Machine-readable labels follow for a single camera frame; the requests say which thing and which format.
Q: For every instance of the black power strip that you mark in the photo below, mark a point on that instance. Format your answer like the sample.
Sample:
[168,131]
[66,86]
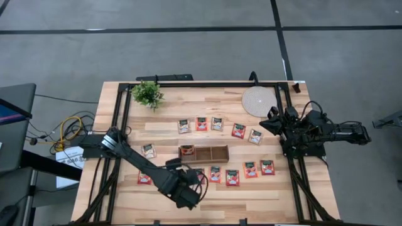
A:
[169,77]

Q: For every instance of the black computer mouse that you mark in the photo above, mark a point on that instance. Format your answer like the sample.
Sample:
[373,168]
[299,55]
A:
[7,216]

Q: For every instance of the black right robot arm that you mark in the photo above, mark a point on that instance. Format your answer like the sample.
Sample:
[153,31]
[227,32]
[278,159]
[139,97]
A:
[339,133]

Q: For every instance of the black aluminium table frame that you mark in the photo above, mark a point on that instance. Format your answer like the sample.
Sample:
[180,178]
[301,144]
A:
[204,84]

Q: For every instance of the white printed cardboard box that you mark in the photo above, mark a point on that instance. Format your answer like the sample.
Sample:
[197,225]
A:
[72,153]

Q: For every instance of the orange peach tea packet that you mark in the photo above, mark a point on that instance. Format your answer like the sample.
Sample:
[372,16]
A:
[250,169]
[201,124]
[215,174]
[187,151]

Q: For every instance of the gray stand base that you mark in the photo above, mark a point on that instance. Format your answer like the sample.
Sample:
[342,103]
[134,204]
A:
[389,120]

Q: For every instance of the wooden three-compartment organizer box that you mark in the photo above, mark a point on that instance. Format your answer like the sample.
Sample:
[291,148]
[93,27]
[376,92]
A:
[207,154]

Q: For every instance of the green artificial plant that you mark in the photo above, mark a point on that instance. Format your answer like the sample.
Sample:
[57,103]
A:
[147,93]

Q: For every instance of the blue screen laptop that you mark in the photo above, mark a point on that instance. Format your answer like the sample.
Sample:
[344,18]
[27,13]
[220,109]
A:
[9,114]

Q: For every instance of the round woven beige mat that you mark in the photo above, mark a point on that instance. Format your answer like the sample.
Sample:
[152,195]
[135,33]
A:
[259,102]

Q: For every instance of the black curved bracket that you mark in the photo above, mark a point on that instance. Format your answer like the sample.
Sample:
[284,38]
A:
[253,77]

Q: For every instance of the black desk beam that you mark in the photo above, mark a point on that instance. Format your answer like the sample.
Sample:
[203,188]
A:
[47,163]

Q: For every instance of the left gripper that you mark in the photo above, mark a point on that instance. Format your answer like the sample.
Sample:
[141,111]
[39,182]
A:
[191,177]

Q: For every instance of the small black corner bracket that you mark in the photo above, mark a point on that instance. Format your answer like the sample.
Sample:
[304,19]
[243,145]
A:
[296,88]

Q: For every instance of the dark gray side desk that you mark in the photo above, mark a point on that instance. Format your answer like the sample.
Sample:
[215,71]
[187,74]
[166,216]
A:
[17,144]

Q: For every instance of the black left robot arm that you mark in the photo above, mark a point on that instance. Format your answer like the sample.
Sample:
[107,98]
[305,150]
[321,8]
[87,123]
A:
[147,166]

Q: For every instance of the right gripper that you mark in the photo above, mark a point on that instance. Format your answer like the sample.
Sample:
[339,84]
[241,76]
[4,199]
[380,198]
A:
[289,124]

